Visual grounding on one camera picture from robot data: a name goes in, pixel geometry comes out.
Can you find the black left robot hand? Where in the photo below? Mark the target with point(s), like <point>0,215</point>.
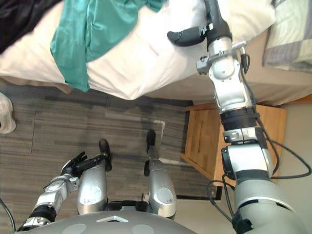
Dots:
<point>80,164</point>

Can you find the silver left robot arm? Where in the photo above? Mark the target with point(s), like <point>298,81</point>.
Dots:
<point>52,192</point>

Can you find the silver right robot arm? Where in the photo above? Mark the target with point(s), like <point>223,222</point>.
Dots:
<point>230,85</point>

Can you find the grey checked pillow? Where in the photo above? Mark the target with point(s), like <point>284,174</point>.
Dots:
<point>290,36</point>

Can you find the beige bed mattress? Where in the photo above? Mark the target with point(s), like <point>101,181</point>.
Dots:
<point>273,85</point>

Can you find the wooden nightstand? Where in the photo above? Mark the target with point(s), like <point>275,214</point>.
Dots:
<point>202,136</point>

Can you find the teal green garment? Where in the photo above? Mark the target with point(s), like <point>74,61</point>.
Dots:
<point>80,41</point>

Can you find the white quilt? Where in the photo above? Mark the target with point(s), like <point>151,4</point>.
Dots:
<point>146,61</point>

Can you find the grey robot torso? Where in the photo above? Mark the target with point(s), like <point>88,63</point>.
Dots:
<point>97,225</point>

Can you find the black garment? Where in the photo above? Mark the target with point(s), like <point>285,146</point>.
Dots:
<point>22,17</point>

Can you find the grey striped rug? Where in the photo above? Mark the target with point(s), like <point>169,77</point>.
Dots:
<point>73,122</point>

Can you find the silver left robot leg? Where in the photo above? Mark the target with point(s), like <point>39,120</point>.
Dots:
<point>92,187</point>

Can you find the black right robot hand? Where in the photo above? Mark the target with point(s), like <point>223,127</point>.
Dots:
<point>218,26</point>

